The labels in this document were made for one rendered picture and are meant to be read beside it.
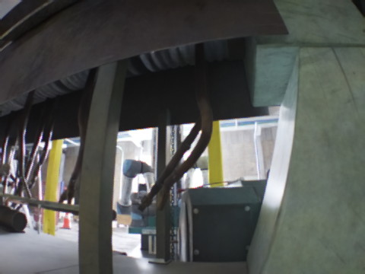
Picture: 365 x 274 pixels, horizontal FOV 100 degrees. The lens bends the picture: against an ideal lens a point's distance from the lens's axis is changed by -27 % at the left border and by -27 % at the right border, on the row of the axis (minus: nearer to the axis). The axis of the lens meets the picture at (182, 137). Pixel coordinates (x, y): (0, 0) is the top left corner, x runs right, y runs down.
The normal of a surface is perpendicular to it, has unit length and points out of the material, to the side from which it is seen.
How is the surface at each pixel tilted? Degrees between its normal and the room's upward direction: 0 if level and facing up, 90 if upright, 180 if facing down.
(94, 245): 90
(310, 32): 90
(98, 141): 90
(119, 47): 90
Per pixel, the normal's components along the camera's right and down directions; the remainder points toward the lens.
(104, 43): -0.26, -0.33
